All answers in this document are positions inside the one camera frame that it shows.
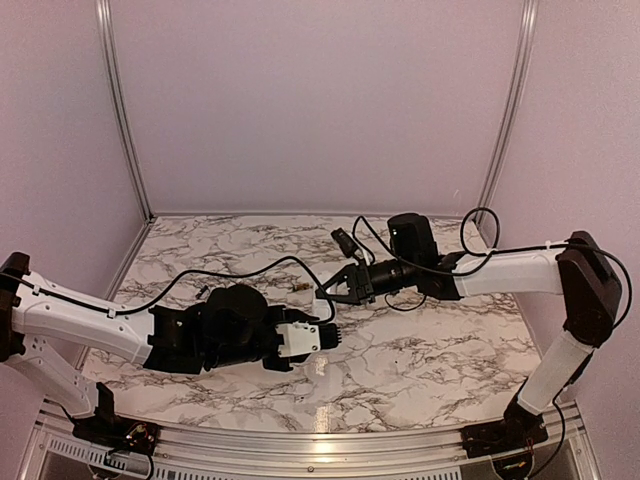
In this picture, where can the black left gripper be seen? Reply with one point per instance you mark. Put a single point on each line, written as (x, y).
(290, 315)

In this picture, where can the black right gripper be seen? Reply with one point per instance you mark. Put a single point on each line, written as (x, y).
(359, 271)

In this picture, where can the white remote control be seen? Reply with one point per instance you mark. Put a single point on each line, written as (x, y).
(307, 301)

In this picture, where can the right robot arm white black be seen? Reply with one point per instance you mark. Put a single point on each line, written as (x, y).
(595, 285)

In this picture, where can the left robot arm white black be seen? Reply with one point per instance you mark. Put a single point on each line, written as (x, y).
(234, 325)

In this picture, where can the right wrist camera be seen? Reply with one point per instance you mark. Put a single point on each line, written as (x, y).
(352, 248)

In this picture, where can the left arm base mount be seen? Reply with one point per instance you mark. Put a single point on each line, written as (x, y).
(122, 433)

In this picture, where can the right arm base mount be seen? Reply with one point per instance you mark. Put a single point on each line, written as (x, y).
(501, 436)

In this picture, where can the front aluminium rail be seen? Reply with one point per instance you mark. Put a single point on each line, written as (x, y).
(189, 452)

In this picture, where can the right aluminium frame post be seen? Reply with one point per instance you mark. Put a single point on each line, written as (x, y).
(515, 91)

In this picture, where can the aluminium frame post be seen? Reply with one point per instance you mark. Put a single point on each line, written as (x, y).
(109, 50)
(515, 91)

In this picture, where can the left aluminium frame post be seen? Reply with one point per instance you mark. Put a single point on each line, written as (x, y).
(109, 50)

